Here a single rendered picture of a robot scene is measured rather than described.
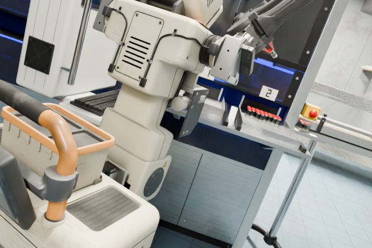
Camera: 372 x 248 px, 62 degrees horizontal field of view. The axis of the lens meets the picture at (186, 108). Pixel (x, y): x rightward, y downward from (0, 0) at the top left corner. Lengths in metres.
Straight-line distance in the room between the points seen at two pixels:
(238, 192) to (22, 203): 1.42
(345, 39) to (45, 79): 8.81
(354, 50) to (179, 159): 8.19
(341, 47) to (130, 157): 8.83
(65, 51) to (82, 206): 0.70
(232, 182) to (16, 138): 1.32
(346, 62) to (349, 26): 0.93
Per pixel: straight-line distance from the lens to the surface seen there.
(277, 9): 0.96
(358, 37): 9.63
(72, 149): 0.58
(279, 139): 1.38
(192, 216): 1.96
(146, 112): 0.90
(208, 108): 1.43
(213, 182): 1.85
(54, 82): 1.27
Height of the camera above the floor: 1.22
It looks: 14 degrees down
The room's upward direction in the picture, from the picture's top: 18 degrees clockwise
